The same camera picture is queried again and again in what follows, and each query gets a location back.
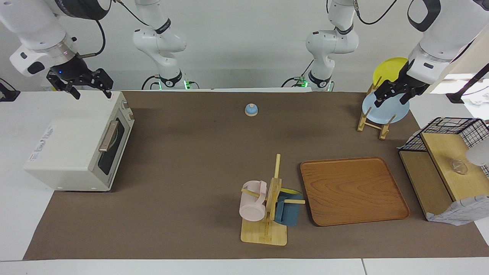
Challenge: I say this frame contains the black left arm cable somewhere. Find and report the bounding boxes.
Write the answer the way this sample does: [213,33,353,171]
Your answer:
[353,0,400,26]

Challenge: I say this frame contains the wooden plate rack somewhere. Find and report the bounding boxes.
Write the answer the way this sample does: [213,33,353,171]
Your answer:
[357,76,398,141]

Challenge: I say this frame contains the pink mug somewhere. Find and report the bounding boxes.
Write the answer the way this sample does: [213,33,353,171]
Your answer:
[239,181,268,222]

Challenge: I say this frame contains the white toaster oven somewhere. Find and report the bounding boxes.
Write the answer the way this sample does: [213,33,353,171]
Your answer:
[23,91,135,192]

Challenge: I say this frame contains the brown wooden tray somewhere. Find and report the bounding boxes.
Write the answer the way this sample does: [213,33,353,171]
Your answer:
[300,157,411,227]

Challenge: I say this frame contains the clear drinking glass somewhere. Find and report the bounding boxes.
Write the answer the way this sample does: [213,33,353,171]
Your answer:
[451,159,470,175]

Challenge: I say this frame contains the black left base cable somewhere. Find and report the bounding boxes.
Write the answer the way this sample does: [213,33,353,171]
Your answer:
[282,59,316,88]

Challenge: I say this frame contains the white round object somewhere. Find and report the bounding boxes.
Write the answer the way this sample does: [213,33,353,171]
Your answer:
[464,146,489,167]

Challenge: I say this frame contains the wooden mug tree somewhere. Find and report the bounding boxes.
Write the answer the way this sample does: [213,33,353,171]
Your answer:
[241,154,306,246]

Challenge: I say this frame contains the light blue plate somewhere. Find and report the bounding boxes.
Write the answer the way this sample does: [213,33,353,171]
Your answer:
[362,91,410,125]

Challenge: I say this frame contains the glass oven door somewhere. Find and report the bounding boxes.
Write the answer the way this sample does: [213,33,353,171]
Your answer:
[91,115,134,190]

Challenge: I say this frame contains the black right base cable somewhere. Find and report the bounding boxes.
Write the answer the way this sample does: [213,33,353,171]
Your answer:
[141,74,161,91]

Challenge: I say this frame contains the black camera stand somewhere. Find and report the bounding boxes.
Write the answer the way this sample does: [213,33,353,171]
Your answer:
[446,63,489,104]

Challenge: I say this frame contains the dark blue mug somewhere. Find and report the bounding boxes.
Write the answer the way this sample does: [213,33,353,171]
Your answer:
[274,188,303,226]

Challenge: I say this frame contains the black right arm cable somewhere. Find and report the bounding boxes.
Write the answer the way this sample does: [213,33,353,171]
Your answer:
[78,0,151,58]

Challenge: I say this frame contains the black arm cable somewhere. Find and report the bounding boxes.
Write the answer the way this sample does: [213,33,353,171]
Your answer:
[353,0,400,26]
[78,0,151,58]

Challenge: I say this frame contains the wooden two-tier shelf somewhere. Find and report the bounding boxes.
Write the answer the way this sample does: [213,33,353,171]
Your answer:
[398,132,489,221]

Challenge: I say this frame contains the white patterned cloth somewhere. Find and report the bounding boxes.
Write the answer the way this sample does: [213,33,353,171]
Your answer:
[426,194,489,226]

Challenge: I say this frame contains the black wire basket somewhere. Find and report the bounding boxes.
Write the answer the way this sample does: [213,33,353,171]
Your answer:
[399,117,489,176]

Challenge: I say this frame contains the black base cable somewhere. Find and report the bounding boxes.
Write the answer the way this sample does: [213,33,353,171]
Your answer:
[141,74,161,91]
[282,59,316,88]

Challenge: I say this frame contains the yellow plate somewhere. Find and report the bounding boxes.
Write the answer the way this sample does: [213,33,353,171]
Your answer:
[372,57,410,87]

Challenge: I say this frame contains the brown table mat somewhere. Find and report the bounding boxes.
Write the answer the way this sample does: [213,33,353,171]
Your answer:
[23,91,489,261]

